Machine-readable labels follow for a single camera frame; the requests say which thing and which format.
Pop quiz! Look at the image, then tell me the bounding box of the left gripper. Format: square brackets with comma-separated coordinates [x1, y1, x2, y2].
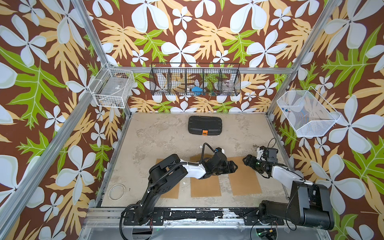
[211, 160, 240, 175]

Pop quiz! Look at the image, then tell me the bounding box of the brown file bag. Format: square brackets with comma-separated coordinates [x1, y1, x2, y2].
[229, 157, 262, 196]
[189, 153, 222, 198]
[154, 158, 181, 199]

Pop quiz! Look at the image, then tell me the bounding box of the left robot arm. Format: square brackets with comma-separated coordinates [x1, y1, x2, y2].
[120, 143, 238, 226]

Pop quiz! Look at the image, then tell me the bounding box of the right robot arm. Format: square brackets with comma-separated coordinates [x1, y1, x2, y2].
[243, 146, 335, 230]

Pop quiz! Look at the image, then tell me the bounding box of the black tool case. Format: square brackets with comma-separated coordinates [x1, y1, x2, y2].
[188, 116, 223, 136]

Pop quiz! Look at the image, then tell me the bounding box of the blue item in basket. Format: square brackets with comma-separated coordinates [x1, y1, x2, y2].
[192, 86, 204, 96]

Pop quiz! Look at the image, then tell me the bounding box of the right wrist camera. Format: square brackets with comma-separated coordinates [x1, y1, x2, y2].
[256, 147, 265, 161]

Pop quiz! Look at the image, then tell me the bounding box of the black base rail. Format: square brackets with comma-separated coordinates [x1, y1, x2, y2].
[121, 208, 285, 226]

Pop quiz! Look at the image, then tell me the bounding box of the white wire basket right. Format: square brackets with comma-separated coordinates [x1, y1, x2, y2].
[277, 87, 342, 138]

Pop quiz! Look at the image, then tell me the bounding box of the white wire basket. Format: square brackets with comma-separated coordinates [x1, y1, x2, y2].
[277, 87, 342, 138]
[90, 68, 135, 109]

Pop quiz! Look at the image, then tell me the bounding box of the black wire basket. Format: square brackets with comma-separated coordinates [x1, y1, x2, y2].
[149, 63, 241, 97]

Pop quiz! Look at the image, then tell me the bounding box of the white wire basket left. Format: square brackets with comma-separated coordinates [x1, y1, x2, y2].
[90, 68, 135, 109]

